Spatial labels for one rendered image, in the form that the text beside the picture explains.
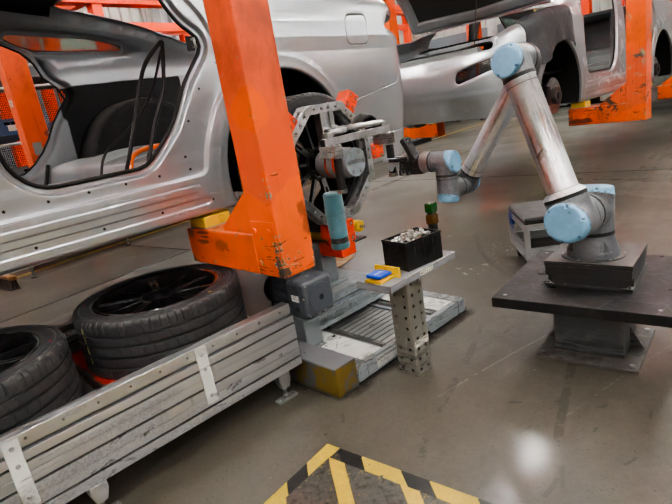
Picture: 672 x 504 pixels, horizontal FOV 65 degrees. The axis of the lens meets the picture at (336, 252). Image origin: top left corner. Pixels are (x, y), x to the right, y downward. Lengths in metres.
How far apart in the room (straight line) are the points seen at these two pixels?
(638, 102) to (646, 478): 4.19
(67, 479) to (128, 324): 0.52
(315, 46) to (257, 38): 0.92
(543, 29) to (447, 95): 0.91
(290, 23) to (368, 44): 0.55
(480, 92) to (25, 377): 3.92
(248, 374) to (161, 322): 0.38
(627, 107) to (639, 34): 0.61
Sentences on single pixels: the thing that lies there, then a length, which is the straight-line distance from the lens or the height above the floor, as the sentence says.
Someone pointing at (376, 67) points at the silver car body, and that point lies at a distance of 3.13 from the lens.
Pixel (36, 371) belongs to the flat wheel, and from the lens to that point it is 1.88.
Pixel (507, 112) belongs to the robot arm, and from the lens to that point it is 2.24.
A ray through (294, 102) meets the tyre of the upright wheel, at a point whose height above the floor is 1.15.
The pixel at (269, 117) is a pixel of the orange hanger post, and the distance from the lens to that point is 1.91.
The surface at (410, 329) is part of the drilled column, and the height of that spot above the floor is 0.21.
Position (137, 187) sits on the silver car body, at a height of 0.92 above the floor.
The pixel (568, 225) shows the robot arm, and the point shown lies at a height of 0.58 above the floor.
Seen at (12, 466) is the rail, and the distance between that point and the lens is 1.79.
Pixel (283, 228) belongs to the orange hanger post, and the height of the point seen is 0.71.
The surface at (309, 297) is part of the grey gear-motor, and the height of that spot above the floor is 0.34.
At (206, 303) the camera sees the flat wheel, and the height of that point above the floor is 0.49.
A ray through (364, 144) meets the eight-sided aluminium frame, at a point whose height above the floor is 0.90.
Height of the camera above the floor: 1.12
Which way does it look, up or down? 16 degrees down
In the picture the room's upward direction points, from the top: 10 degrees counter-clockwise
